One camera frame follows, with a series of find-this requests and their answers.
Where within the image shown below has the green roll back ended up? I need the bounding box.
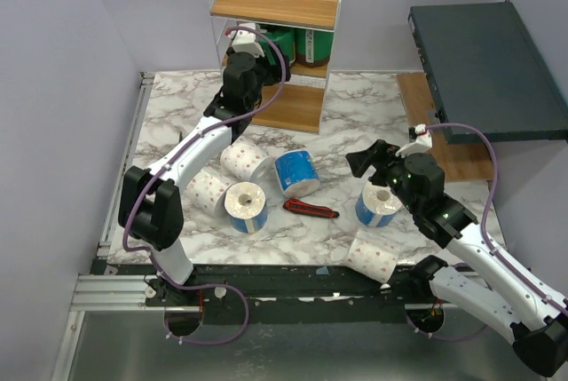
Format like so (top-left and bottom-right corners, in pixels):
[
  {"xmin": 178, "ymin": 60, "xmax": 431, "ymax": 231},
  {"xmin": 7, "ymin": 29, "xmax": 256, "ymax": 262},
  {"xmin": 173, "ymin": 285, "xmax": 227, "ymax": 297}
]
[{"xmin": 258, "ymin": 23, "xmax": 296, "ymax": 66}]

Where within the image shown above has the green roll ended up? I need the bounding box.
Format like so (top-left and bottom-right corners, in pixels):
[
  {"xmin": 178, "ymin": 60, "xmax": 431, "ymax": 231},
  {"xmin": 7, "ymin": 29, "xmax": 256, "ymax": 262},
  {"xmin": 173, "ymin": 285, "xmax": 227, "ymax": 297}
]
[
  {"xmin": 258, "ymin": 23, "xmax": 296, "ymax": 66},
  {"xmin": 295, "ymin": 28, "xmax": 334, "ymax": 67}
]

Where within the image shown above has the green roll front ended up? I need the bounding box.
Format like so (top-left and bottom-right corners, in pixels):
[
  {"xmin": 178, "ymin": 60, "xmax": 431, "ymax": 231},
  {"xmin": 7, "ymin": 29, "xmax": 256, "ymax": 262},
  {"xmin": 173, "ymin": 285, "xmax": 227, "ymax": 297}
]
[{"xmin": 295, "ymin": 28, "xmax": 334, "ymax": 67}]

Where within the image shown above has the blue paper roll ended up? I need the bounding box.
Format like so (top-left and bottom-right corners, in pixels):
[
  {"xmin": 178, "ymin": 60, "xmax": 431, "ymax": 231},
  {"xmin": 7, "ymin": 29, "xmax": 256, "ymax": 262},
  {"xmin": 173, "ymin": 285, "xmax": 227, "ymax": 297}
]
[{"xmin": 274, "ymin": 150, "xmax": 320, "ymax": 199}]

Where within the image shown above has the white wire wooden shelf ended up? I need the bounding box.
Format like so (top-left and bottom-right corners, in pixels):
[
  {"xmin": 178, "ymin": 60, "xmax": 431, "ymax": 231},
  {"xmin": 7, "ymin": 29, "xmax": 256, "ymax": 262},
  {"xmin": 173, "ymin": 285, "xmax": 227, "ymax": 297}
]
[{"xmin": 207, "ymin": 0, "xmax": 342, "ymax": 133}]

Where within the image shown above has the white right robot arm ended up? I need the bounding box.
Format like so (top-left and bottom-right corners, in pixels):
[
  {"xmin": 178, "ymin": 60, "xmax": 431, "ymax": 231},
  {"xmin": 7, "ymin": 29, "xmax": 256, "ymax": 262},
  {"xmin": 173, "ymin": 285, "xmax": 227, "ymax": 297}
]
[{"xmin": 346, "ymin": 140, "xmax": 567, "ymax": 377}]

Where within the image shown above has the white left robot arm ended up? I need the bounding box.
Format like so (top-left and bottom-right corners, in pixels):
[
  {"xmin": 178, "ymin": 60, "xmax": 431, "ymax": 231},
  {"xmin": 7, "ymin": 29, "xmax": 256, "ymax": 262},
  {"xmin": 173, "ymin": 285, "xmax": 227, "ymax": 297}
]
[{"xmin": 118, "ymin": 47, "xmax": 290, "ymax": 306}]

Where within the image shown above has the wooden board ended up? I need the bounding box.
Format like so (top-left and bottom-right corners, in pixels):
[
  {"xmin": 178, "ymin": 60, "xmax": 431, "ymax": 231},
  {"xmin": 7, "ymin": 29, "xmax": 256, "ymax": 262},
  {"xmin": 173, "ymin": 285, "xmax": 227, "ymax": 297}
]
[{"xmin": 397, "ymin": 73, "xmax": 493, "ymax": 182}]

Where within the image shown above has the red black utility knife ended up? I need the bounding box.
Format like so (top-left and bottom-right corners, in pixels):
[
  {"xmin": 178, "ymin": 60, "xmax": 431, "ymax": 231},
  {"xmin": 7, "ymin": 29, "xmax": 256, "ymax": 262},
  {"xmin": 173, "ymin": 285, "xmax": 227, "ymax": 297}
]
[{"xmin": 283, "ymin": 199, "xmax": 340, "ymax": 219}]

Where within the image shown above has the pink dotted roll front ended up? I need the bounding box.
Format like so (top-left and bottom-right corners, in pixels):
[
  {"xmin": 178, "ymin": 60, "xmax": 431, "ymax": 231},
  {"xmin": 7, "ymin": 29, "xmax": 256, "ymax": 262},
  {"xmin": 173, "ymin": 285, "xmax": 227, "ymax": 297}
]
[{"xmin": 342, "ymin": 229, "xmax": 400, "ymax": 283}]

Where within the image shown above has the pink dotted roll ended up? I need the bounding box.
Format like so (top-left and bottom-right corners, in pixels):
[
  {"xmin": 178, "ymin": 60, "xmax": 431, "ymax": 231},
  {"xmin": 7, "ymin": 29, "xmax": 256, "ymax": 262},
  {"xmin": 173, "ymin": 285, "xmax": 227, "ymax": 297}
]
[
  {"xmin": 185, "ymin": 168, "xmax": 233, "ymax": 218},
  {"xmin": 342, "ymin": 229, "xmax": 400, "ymax": 283},
  {"xmin": 220, "ymin": 137, "xmax": 273, "ymax": 183}
]

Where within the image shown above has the pink dotted roll centre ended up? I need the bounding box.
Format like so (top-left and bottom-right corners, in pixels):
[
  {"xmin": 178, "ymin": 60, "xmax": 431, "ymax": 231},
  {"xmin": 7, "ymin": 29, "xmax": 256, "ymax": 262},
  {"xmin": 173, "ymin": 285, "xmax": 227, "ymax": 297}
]
[{"xmin": 220, "ymin": 137, "xmax": 273, "ymax": 183}]

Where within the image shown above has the dark green metal box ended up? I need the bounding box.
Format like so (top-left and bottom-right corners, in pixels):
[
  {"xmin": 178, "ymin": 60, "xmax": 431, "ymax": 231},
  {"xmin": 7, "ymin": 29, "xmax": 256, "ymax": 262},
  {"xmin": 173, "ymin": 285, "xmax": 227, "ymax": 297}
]
[{"xmin": 407, "ymin": 1, "xmax": 567, "ymax": 144}]

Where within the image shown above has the pink dotted roll left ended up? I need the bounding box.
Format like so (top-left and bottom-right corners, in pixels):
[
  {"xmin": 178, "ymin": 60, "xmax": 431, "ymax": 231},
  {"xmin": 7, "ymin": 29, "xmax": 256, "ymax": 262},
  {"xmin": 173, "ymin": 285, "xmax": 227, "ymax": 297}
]
[{"xmin": 185, "ymin": 168, "xmax": 233, "ymax": 218}]

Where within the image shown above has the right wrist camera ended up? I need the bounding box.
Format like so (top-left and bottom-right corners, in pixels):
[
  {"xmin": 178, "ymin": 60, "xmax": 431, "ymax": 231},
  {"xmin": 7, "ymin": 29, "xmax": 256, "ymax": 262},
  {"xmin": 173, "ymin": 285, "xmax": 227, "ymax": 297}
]
[{"xmin": 396, "ymin": 123, "xmax": 433, "ymax": 158}]

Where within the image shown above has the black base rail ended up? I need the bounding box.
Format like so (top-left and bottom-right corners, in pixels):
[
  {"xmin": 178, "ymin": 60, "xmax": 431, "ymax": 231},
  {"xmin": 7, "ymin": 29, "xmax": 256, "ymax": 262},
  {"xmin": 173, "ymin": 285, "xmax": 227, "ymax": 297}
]
[{"xmin": 86, "ymin": 259, "xmax": 452, "ymax": 331}]

